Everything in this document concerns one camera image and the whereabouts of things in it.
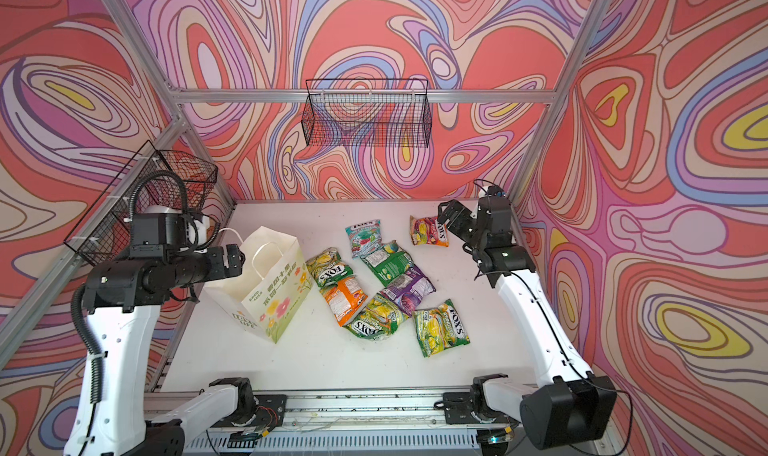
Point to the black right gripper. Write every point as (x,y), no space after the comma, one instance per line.
(461,214)

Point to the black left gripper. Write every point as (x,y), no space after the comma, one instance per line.
(218,268)

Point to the white paper bag with flowers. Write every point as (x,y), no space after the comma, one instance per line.
(273,285)

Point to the orange Fox's fruits candy bag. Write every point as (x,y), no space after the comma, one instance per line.
(428,231)

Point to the purple Fox's candy bag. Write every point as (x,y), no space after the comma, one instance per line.
(408,290)

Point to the lemon green Fox's candy bag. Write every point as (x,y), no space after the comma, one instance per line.
(439,328)

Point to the yellow-green fox's candy bag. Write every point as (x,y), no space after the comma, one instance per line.
(328,268)
(380,319)

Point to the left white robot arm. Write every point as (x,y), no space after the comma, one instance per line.
(115,313)

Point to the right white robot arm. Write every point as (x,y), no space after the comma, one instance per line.
(570,404)

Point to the teal Fox's candy bag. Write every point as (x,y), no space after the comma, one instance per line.
(364,237)

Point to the orange snack bag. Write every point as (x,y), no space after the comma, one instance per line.
(346,299)

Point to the silver tape roll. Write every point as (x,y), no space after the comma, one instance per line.
(160,209)

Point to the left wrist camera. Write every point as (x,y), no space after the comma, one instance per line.
(196,228)

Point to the black wire basket left wall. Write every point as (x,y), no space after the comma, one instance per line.
(153,178)

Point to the black wire basket wall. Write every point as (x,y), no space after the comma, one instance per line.
(153,178)
(367,112)

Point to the black wire basket back wall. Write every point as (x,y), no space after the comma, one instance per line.
(367,112)

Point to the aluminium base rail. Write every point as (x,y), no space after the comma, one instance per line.
(390,421)

